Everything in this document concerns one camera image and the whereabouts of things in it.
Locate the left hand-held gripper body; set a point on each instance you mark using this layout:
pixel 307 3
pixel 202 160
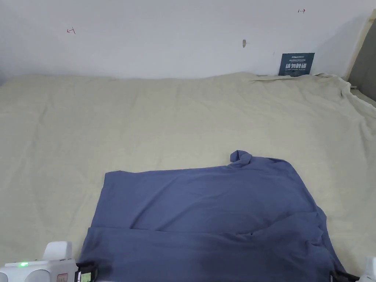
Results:
pixel 44 271

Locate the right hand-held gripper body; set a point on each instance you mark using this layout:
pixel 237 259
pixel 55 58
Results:
pixel 370 271

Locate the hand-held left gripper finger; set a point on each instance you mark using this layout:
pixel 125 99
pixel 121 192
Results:
pixel 87 274

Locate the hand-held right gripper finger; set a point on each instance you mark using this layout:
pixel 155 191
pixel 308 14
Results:
pixel 345 277

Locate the dark blue shirt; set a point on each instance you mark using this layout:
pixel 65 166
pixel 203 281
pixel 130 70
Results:
pixel 205 211

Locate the bed with beige sheet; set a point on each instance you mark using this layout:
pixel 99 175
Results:
pixel 152 123

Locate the grey padded headboard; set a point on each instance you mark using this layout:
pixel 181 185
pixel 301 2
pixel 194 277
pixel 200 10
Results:
pixel 365 67

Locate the dark blue sign card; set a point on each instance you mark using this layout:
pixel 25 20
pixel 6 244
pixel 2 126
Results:
pixel 296 64

